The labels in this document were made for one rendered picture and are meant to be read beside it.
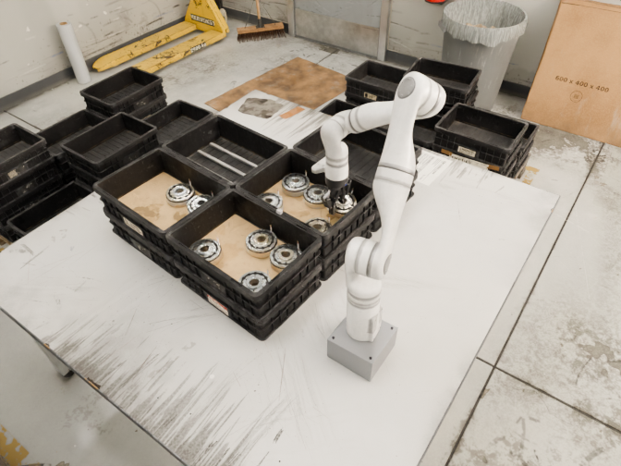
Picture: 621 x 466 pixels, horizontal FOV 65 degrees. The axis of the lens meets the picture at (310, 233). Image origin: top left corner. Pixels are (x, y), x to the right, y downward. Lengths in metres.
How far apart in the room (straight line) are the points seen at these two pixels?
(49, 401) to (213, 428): 1.21
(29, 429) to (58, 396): 0.16
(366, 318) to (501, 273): 0.62
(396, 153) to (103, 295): 1.09
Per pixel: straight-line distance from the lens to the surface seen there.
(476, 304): 1.68
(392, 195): 1.18
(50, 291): 1.88
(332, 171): 1.53
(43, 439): 2.43
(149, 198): 1.89
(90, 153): 2.88
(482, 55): 3.71
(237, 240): 1.64
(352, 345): 1.41
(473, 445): 2.22
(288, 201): 1.76
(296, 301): 1.56
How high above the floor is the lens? 1.98
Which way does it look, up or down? 44 degrees down
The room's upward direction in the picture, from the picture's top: 2 degrees counter-clockwise
